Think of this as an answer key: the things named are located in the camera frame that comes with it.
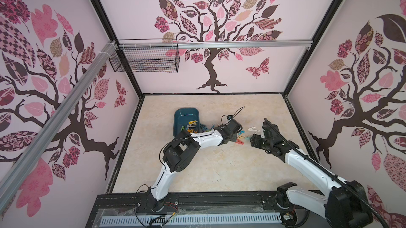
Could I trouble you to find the white clothespin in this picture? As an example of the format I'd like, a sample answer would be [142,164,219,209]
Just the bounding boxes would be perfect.
[248,127,258,132]

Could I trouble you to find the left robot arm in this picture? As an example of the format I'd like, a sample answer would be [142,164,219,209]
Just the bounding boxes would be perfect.
[147,119,243,212]

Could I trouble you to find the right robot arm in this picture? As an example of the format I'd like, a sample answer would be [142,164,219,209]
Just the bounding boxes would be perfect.
[250,119,374,228]

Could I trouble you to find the dark teal storage box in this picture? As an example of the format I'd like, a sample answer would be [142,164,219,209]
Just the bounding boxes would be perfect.
[173,108,201,137]

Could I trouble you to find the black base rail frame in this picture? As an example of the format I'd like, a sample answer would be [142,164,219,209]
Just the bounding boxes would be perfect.
[85,191,326,228]

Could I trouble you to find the white slotted cable duct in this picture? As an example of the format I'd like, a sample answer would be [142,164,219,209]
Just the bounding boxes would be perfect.
[98,213,282,228]

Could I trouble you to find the back aluminium rail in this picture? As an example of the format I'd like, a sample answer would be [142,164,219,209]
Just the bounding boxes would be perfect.
[119,40,313,49]

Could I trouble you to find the aluminium rail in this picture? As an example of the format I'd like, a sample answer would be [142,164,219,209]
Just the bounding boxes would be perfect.
[1,41,117,211]
[119,40,313,49]

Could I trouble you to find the black wire basket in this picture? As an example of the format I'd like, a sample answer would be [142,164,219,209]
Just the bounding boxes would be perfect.
[109,38,180,73]

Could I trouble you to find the right black corrugated cable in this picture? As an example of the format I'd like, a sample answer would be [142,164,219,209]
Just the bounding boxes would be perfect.
[264,117,391,228]

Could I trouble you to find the left aluminium rail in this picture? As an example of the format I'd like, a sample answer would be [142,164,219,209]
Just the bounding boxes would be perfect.
[1,41,117,211]

